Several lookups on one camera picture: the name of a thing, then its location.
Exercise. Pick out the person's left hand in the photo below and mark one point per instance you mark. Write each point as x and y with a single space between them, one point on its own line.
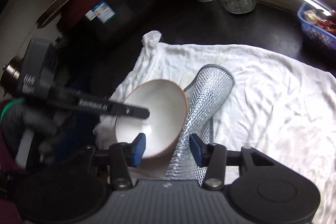
34 119

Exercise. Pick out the white bowl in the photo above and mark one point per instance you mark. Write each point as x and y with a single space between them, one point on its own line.
162 108

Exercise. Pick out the white cloth towel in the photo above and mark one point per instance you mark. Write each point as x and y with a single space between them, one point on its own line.
262 95

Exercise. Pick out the garlic bulb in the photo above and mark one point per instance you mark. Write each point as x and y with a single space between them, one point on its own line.
311 15

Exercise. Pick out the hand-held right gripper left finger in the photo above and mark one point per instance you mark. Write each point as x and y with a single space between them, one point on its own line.
139 149

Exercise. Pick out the dried red chilies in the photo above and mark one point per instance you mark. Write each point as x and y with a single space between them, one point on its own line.
328 24

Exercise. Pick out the silver mesh dishcloth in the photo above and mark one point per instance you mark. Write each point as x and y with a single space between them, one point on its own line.
210 90

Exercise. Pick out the blue plastic basket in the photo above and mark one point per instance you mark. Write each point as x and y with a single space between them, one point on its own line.
315 35

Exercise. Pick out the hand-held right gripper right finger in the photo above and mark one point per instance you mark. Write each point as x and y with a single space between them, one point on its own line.
197 149

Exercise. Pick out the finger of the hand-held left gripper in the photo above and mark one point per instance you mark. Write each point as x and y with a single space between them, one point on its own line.
134 111

